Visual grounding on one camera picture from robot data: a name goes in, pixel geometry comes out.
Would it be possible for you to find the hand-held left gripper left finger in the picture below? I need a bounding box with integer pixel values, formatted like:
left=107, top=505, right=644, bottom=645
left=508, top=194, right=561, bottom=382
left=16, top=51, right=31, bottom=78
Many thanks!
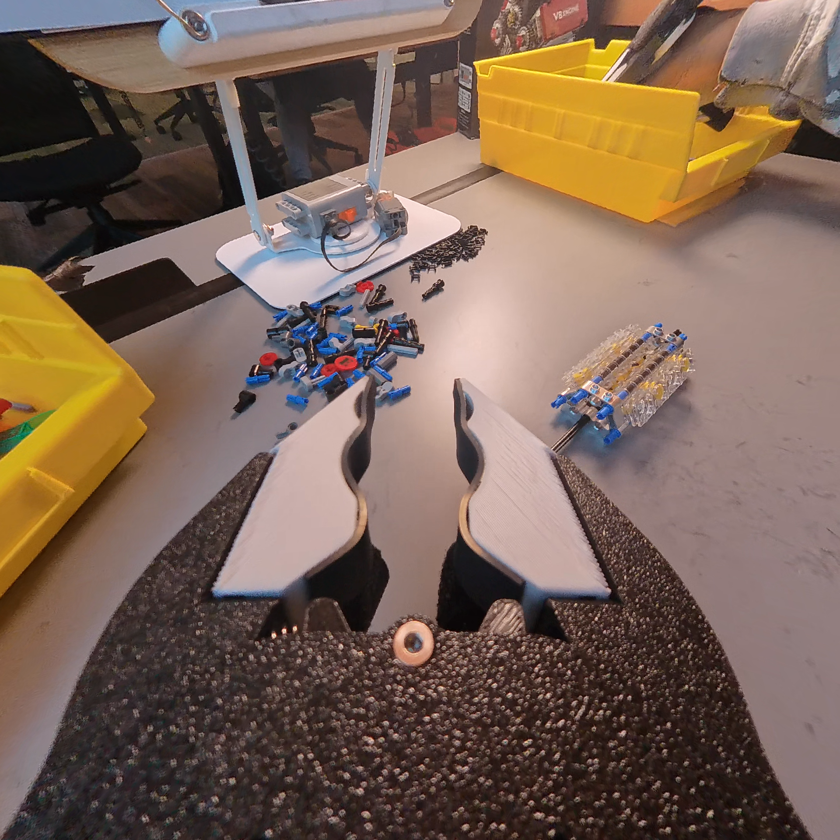
left=213, top=378, right=391, bottom=605

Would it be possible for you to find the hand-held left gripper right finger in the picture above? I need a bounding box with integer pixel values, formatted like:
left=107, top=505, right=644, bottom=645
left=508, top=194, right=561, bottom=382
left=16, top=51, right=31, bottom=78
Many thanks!
left=440, top=378, right=614, bottom=607

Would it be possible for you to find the yellow plastic bin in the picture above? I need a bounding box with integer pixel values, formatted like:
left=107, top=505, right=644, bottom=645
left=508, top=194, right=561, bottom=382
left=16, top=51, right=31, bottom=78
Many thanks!
left=0, top=266, right=156, bottom=598
left=476, top=37, right=802, bottom=224

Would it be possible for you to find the transparent brick engine model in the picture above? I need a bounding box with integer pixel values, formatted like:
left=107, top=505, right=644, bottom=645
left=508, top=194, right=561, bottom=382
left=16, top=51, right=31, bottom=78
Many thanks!
left=549, top=322, right=694, bottom=454

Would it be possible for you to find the person's right forearm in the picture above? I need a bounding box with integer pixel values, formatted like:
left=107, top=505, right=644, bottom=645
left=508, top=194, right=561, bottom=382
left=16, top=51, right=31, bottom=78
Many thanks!
left=716, top=0, right=840, bottom=126

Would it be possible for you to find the grey desk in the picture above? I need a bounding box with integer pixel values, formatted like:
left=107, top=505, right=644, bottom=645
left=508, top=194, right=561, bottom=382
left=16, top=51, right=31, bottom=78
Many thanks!
left=0, top=132, right=840, bottom=840

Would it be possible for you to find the colourful printed box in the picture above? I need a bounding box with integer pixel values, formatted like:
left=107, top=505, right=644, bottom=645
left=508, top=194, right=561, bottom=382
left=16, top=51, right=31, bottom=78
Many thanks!
left=473, top=0, right=605, bottom=64

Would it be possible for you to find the pile of mixed brick parts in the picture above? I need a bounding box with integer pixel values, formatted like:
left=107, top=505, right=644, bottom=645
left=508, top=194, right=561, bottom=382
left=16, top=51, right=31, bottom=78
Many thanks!
left=234, top=279, right=427, bottom=418

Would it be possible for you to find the dark cardboard box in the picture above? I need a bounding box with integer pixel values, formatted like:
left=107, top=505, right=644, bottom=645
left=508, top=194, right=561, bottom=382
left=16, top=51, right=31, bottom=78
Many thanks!
left=456, top=59, right=481, bottom=141

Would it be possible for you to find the white book stand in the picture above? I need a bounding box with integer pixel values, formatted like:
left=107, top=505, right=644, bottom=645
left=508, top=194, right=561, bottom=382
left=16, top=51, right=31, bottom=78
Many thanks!
left=33, top=0, right=480, bottom=309

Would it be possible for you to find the heap of black pins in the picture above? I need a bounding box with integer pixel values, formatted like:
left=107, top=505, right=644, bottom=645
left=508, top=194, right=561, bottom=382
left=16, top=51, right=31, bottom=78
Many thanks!
left=407, top=226, right=489, bottom=283

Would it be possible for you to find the green plastic part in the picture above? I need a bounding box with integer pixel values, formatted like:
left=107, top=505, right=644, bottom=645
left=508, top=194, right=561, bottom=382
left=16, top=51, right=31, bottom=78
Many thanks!
left=0, top=407, right=60, bottom=460

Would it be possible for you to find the grey battery box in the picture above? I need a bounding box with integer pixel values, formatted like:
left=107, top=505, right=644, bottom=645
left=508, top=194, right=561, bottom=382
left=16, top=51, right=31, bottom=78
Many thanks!
left=276, top=175, right=375, bottom=237

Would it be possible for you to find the small grey motor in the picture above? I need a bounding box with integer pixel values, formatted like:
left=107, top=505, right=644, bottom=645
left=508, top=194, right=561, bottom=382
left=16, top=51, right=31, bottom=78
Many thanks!
left=372, top=191, right=410, bottom=237

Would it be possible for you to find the black office chair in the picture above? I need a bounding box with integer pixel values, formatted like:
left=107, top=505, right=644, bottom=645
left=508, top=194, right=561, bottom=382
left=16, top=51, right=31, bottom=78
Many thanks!
left=0, top=33, right=145, bottom=237

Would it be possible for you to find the black cable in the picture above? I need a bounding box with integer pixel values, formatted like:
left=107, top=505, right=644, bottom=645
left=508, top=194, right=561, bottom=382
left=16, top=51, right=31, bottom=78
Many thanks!
left=322, top=210, right=395, bottom=257

